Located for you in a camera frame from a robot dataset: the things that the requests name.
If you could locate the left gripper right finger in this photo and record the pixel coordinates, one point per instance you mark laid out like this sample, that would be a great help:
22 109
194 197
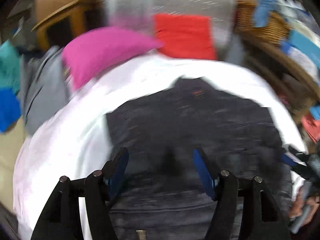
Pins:
248 200

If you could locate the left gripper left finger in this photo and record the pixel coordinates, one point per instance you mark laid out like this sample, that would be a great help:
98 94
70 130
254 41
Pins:
60 217

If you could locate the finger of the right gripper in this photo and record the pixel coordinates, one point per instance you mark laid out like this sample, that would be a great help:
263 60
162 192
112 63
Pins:
305 165

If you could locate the black garment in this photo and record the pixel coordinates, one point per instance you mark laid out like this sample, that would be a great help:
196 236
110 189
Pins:
162 193

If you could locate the teal and blue clothes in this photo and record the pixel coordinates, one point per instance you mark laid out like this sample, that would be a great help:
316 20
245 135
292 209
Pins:
10 85

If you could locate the right hand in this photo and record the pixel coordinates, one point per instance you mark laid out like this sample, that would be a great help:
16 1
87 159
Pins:
298 204

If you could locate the wooden shelf unit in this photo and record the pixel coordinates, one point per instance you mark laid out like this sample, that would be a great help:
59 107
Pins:
293 85

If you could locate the white bed blanket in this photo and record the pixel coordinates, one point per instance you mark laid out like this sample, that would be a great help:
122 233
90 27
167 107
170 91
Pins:
75 142

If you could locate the wicker basket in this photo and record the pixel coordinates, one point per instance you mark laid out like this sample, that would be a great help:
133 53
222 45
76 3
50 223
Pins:
276 31

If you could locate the grey cloth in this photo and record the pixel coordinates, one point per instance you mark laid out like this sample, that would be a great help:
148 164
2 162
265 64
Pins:
43 90

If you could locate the blue cloth in basket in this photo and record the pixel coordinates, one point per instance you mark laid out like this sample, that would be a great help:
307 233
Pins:
262 12

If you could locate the pink pillow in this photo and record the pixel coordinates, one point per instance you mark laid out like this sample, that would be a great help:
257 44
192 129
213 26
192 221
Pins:
99 49

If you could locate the red pillow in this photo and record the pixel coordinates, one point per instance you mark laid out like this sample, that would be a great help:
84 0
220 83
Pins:
185 36

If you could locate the wooden nightstand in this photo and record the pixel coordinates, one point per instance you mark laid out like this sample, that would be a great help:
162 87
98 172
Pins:
60 21

